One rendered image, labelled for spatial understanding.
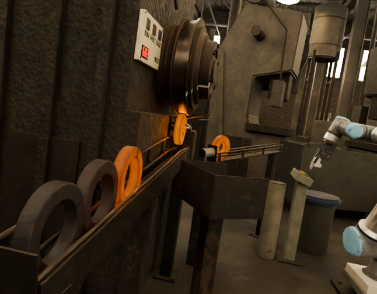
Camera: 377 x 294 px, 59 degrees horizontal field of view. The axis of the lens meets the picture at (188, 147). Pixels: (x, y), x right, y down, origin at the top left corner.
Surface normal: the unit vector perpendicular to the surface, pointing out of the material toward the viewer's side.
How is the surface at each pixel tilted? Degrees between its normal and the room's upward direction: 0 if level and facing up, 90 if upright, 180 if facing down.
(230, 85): 90
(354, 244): 92
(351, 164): 90
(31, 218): 58
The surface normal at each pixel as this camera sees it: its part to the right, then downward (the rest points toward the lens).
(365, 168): 0.07, 0.11
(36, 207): -0.04, -0.62
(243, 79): -0.41, 0.04
